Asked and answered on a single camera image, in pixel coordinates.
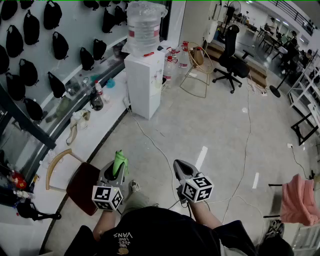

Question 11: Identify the black office chair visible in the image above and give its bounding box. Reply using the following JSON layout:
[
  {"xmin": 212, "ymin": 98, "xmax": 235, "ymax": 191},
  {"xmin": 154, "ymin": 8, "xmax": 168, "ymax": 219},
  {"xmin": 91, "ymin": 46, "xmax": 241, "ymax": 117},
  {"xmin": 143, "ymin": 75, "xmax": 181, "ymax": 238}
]
[{"xmin": 212, "ymin": 24, "xmax": 255, "ymax": 95}]

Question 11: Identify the white power strip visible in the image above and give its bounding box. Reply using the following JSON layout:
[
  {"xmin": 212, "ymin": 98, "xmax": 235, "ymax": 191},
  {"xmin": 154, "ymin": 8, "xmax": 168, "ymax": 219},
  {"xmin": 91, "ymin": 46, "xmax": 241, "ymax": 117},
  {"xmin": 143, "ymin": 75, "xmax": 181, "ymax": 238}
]
[{"xmin": 247, "ymin": 83, "xmax": 268, "ymax": 97}]

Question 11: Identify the black metal frame table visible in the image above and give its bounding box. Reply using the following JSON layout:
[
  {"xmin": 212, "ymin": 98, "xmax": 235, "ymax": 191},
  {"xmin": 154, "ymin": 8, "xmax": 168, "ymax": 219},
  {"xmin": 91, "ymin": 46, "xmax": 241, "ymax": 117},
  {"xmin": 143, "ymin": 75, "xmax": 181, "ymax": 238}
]
[{"xmin": 291, "ymin": 112, "xmax": 320, "ymax": 146}]

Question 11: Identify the white water dispenser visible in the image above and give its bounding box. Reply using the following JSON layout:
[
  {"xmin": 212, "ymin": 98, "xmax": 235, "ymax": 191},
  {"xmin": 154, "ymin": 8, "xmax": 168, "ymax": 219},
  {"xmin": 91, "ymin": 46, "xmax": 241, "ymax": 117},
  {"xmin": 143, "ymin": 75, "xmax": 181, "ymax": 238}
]
[{"xmin": 124, "ymin": 49, "xmax": 166, "ymax": 121}]

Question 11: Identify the person's left leg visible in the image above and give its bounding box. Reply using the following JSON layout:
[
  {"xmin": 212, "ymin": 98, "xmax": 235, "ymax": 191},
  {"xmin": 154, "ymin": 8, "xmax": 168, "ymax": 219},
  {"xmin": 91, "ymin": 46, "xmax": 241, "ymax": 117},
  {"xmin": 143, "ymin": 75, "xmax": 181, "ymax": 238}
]
[{"xmin": 121, "ymin": 191, "xmax": 160, "ymax": 218}]

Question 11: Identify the clear plastic bottle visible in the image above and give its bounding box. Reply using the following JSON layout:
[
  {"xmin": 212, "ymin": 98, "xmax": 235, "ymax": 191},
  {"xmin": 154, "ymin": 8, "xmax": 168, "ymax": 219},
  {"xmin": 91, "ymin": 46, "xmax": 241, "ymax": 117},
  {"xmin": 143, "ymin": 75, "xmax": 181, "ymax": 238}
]
[{"xmin": 82, "ymin": 77, "xmax": 93, "ymax": 96}]

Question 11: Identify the dark glass jar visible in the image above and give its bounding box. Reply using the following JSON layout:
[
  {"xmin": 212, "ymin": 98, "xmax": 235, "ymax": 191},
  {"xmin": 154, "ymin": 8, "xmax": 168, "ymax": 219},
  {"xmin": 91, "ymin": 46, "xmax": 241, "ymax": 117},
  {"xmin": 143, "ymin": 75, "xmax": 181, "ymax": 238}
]
[{"xmin": 89, "ymin": 91, "xmax": 104, "ymax": 112}]

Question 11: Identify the black round stand base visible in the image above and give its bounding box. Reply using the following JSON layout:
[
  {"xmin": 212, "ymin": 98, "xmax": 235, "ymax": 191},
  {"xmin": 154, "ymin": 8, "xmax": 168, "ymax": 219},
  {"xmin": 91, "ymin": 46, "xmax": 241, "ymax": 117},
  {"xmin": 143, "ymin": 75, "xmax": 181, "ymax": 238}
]
[{"xmin": 269, "ymin": 62, "xmax": 298, "ymax": 98}]

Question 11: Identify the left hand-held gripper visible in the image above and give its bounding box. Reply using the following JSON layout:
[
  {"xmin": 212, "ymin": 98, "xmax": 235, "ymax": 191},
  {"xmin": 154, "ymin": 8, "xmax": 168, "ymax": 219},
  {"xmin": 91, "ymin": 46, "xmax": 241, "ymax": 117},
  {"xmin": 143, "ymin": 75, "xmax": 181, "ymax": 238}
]
[{"xmin": 91, "ymin": 161, "xmax": 126, "ymax": 212}]

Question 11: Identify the person's left shoe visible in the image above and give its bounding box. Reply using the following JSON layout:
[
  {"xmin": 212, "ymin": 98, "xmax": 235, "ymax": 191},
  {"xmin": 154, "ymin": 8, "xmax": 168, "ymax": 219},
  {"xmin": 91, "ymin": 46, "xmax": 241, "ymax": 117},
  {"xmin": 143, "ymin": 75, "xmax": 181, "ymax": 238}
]
[{"xmin": 128, "ymin": 180, "xmax": 141, "ymax": 193}]

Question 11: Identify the black clothes rack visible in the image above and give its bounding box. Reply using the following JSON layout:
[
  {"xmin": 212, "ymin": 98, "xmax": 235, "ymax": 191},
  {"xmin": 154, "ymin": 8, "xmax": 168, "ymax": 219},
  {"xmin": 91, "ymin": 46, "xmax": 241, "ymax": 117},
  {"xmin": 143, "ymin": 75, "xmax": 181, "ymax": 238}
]
[{"xmin": 263, "ymin": 174, "xmax": 316, "ymax": 220}]

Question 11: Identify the red packet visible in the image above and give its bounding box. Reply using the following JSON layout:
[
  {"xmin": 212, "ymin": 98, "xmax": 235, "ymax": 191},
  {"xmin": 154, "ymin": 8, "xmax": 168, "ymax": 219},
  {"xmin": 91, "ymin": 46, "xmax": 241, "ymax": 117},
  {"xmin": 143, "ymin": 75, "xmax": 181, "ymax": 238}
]
[{"xmin": 11, "ymin": 171, "xmax": 28, "ymax": 190}]

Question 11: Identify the pink cloth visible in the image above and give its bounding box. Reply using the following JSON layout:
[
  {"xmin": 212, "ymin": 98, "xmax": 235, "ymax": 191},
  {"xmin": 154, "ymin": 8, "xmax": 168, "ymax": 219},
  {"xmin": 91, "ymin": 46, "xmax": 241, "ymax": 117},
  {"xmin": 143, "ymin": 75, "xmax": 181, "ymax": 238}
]
[{"xmin": 279, "ymin": 174, "xmax": 315, "ymax": 227}]

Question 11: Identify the beige tote bag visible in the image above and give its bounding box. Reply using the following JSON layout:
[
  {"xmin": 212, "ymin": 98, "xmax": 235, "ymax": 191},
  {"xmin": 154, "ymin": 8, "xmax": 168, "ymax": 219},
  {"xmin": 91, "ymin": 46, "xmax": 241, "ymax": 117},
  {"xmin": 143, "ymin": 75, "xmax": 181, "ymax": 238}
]
[{"xmin": 65, "ymin": 109, "xmax": 91, "ymax": 146}]

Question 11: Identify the white metal frame rack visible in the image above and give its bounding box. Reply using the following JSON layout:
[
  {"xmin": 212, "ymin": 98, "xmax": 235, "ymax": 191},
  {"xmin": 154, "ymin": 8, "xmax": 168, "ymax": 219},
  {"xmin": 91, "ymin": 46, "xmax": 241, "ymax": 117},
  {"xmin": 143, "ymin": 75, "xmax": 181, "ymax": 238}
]
[{"xmin": 287, "ymin": 57, "xmax": 320, "ymax": 121}]

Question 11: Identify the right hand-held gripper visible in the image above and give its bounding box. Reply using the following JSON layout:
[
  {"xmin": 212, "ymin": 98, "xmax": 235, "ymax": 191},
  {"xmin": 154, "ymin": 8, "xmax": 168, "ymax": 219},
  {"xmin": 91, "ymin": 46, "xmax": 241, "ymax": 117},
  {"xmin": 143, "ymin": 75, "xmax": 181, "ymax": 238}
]
[{"xmin": 173, "ymin": 159, "xmax": 215, "ymax": 204}]

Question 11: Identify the group of black wall bags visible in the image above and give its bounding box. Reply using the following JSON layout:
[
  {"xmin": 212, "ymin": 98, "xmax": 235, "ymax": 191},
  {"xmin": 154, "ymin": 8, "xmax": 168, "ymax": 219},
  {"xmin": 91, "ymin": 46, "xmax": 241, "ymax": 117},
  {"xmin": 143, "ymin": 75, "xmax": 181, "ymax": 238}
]
[{"xmin": 0, "ymin": 0, "xmax": 128, "ymax": 121}]

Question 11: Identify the black backpack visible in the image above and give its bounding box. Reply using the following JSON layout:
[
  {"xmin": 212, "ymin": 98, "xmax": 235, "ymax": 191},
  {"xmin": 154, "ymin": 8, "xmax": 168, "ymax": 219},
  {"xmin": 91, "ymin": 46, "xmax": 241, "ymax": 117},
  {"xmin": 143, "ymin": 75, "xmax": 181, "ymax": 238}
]
[{"xmin": 257, "ymin": 236, "xmax": 295, "ymax": 256}]

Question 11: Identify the brown paper bag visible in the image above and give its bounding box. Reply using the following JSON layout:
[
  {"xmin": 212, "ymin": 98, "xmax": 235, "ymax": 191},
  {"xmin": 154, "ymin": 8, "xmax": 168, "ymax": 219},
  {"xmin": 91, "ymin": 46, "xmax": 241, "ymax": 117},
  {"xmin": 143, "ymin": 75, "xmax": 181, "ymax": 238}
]
[{"xmin": 191, "ymin": 46, "xmax": 205, "ymax": 68}]

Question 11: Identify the clear jug with red cap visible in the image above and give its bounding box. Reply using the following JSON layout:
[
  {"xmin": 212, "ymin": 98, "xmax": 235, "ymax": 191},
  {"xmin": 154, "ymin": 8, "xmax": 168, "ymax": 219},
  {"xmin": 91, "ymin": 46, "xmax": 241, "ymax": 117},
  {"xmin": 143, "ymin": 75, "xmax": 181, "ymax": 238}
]
[
  {"xmin": 166, "ymin": 46, "xmax": 181, "ymax": 62},
  {"xmin": 162, "ymin": 55, "xmax": 179, "ymax": 88},
  {"xmin": 177, "ymin": 41, "xmax": 191, "ymax": 70}
]

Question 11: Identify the green cup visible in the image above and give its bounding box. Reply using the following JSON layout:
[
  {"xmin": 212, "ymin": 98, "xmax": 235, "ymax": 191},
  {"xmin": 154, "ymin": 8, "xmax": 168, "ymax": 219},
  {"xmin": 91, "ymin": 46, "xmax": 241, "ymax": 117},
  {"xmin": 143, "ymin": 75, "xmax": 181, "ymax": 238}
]
[{"xmin": 112, "ymin": 149, "xmax": 130, "ymax": 177}]

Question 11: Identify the person's right forearm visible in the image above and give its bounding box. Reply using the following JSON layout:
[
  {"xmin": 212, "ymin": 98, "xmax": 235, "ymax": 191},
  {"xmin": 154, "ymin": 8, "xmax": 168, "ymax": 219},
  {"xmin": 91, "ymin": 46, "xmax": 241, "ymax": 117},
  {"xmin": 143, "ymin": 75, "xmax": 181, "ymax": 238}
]
[{"xmin": 187, "ymin": 199, "xmax": 223, "ymax": 231}]

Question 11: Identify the person's black shirt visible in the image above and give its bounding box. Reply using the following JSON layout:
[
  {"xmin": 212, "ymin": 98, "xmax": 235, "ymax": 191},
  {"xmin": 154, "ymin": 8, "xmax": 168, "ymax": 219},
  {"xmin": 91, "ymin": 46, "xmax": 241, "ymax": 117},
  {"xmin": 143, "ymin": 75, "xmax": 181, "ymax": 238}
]
[{"xmin": 66, "ymin": 206, "xmax": 258, "ymax": 256}]

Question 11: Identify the clear wrapped water jug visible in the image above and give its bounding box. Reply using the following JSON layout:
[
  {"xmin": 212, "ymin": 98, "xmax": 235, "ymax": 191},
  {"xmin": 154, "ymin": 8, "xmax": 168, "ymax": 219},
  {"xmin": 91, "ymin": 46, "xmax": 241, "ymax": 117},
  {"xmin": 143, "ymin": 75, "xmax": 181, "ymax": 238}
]
[{"xmin": 121, "ymin": 0, "xmax": 168, "ymax": 58}]

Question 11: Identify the black floor fan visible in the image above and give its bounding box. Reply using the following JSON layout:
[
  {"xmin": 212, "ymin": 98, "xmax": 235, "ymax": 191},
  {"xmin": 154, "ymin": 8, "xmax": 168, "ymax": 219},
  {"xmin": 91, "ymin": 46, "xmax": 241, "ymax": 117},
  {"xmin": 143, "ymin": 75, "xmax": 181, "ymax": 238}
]
[{"xmin": 226, "ymin": 0, "xmax": 242, "ymax": 28}]

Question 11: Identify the wooden chair with red seat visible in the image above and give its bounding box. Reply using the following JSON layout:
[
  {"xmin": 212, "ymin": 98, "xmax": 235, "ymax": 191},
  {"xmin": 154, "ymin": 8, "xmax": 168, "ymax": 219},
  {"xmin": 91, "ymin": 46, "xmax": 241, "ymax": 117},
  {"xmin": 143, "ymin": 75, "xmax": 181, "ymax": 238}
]
[{"xmin": 45, "ymin": 148, "xmax": 101, "ymax": 216}]

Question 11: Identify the black pouch with strap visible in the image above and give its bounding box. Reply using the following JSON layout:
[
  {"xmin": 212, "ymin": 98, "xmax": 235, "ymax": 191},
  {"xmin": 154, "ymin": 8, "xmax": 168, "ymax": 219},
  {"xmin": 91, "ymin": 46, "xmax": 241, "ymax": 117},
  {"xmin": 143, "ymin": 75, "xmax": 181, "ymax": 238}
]
[{"xmin": 16, "ymin": 201, "xmax": 62, "ymax": 221}]

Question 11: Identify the person's left forearm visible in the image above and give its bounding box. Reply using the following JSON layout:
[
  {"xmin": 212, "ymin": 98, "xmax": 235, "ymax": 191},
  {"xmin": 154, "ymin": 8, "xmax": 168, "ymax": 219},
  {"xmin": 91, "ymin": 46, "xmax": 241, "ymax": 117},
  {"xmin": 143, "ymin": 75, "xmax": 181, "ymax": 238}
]
[{"xmin": 92, "ymin": 208, "xmax": 118, "ymax": 242}]

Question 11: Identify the white floor cable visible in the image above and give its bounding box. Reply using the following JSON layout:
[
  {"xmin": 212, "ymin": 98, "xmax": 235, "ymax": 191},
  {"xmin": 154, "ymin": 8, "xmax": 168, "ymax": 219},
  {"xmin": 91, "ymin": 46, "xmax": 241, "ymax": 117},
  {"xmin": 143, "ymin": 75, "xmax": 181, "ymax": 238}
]
[{"xmin": 127, "ymin": 107, "xmax": 181, "ymax": 210}]

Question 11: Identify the white bottle with red cap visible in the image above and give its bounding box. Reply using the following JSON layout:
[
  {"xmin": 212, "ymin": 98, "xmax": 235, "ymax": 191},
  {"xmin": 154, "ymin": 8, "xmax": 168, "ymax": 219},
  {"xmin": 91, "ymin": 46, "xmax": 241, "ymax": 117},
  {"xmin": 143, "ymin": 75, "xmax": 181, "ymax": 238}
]
[{"xmin": 94, "ymin": 79, "xmax": 104, "ymax": 97}]

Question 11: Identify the gold wire chair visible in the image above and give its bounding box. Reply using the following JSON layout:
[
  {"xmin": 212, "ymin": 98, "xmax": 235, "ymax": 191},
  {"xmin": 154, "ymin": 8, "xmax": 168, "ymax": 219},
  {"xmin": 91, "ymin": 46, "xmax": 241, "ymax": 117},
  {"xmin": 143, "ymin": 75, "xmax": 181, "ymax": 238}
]
[{"xmin": 179, "ymin": 41, "xmax": 214, "ymax": 99}]

